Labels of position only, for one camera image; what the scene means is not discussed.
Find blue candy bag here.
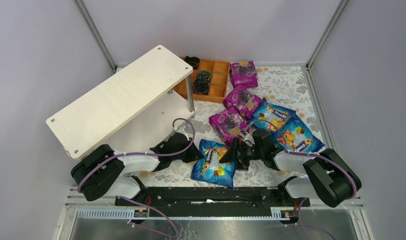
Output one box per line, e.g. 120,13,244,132
191,139,236,188
271,115,325,153
249,98,298,133

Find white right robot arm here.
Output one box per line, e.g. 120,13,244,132
219,129,362,208

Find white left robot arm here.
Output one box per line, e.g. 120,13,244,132
70,132,203,202

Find purple candy bag near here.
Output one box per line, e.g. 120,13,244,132
209,107,249,146

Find purple candy bag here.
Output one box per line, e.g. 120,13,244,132
229,60,258,89
209,107,249,146
223,85,262,120

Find purple candy bag middle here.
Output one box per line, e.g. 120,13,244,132
223,85,262,120

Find white wooden two-tier shelf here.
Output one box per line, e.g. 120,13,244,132
46,45,195,160

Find purple candy bag far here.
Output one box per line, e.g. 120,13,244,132
229,60,258,89

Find black coiled item bottom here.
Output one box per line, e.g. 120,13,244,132
193,79,210,95

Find black coiled item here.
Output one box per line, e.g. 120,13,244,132
196,70,212,82
193,79,210,95
184,56,200,70

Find floral patterned table mat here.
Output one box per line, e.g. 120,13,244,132
134,65,327,187

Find orange wooden compartment tray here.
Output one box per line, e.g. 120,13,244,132
182,56,230,103

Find black coiled item middle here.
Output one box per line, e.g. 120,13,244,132
196,70,212,82

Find black coiled item top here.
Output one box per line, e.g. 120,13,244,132
184,56,200,70

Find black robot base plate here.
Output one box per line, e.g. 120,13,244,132
115,186,310,213

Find slotted cable duct rail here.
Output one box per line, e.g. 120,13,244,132
77,207,291,222

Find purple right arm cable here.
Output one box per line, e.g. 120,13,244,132
246,119,359,240

